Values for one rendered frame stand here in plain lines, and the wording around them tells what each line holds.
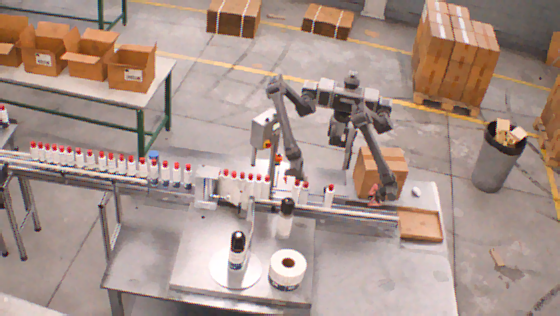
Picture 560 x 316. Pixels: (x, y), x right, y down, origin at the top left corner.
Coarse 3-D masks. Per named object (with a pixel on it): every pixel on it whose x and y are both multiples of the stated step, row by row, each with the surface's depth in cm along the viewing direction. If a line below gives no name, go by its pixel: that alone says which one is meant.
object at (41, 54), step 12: (48, 24) 473; (60, 24) 472; (24, 36) 454; (36, 36) 474; (48, 36) 473; (60, 36) 472; (24, 48) 447; (36, 48) 439; (48, 48) 480; (60, 48) 461; (24, 60) 460; (36, 60) 459; (48, 60) 457; (60, 60) 464; (36, 72) 467; (48, 72) 465; (60, 72) 473
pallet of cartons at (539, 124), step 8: (552, 88) 612; (552, 96) 607; (552, 104) 605; (544, 112) 626; (552, 112) 603; (536, 120) 637; (544, 120) 622; (552, 120) 598; (536, 128) 638; (544, 128) 619; (552, 128) 594; (544, 136) 606; (552, 136) 592; (544, 144) 604; (552, 144) 587; (552, 152) 583; (552, 160) 580
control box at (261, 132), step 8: (272, 112) 342; (256, 120) 333; (264, 120) 334; (272, 120) 335; (256, 128) 335; (264, 128) 331; (256, 136) 339; (264, 136) 335; (256, 144) 342; (264, 144) 340
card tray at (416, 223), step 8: (400, 208) 382; (408, 208) 382; (416, 208) 381; (424, 208) 381; (400, 216) 378; (408, 216) 379; (416, 216) 380; (424, 216) 381; (432, 216) 382; (440, 216) 377; (400, 224) 372; (408, 224) 373; (416, 224) 374; (424, 224) 375; (432, 224) 375; (440, 224) 373; (400, 232) 366; (408, 232) 367; (416, 232) 368; (424, 232) 369; (432, 232) 369; (440, 232) 370; (432, 240) 364; (440, 240) 363
